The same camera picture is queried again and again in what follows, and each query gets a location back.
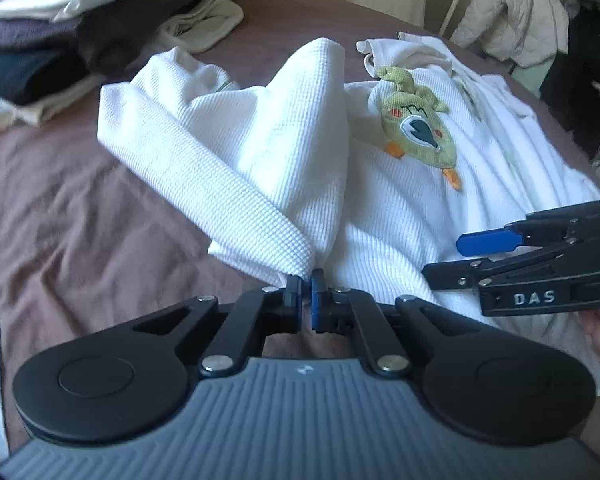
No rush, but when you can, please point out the white waffle pajama top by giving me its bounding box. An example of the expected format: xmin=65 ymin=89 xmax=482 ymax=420
xmin=96 ymin=30 xmax=600 ymax=399

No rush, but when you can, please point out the hanging black garment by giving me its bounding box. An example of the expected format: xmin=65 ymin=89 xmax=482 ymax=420
xmin=540 ymin=7 xmax=600 ymax=157

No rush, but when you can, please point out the hanging white quilted jacket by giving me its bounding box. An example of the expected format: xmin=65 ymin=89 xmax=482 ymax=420
xmin=451 ymin=0 xmax=569 ymax=68

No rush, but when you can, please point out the folded cream bottom garment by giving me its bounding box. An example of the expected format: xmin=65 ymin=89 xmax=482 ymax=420
xmin=0 ymin=0 xmax=244 ymax=131

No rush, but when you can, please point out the folded dark grey garment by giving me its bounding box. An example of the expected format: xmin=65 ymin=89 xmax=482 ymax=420
xmin=0 ymin=0 xmax=196 ymax=73

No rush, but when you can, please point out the folded black garment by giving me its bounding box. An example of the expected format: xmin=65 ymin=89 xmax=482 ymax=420
xmin=0 ymin=48 xmax=90 ymax=105

